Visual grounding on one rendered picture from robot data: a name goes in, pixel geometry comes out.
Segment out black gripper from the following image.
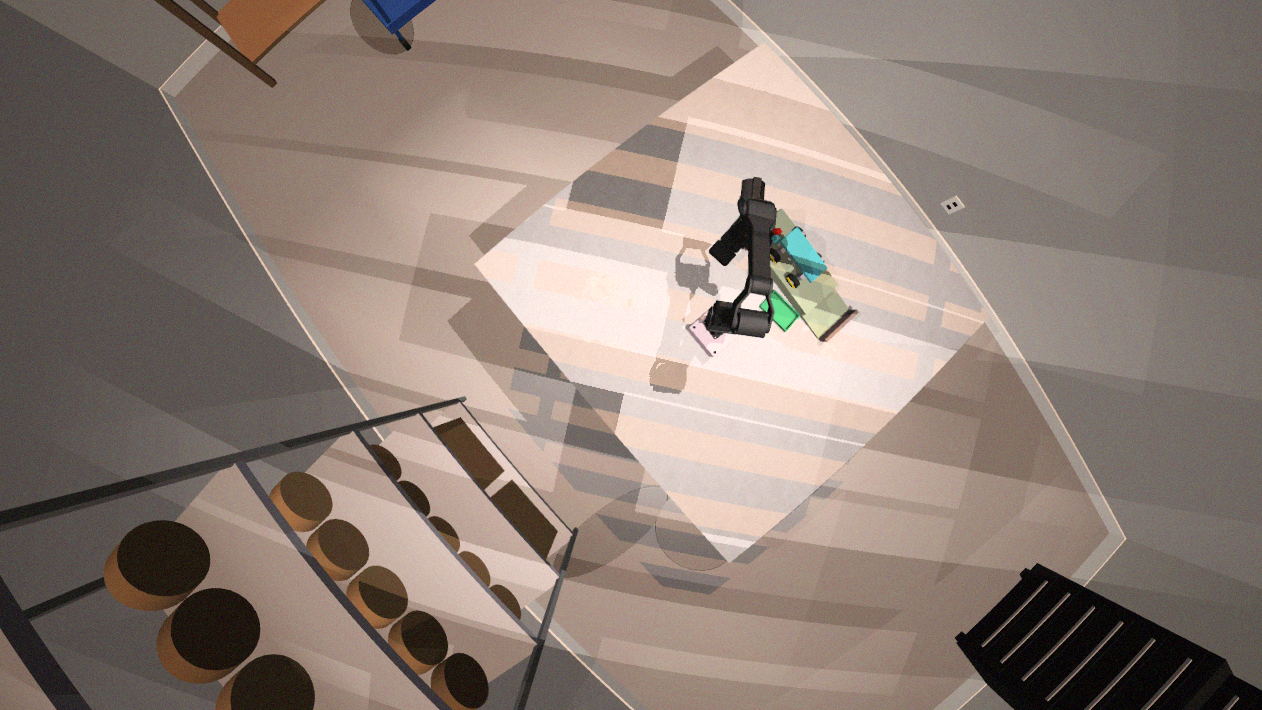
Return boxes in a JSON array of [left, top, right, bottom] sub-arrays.
[[709, 221, 748, 266]]

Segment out green tray floor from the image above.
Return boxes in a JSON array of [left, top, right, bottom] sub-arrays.
[[762, 293, 796, 329]]

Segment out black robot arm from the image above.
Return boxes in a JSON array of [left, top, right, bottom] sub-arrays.
[[702, 177, 777, 339]]

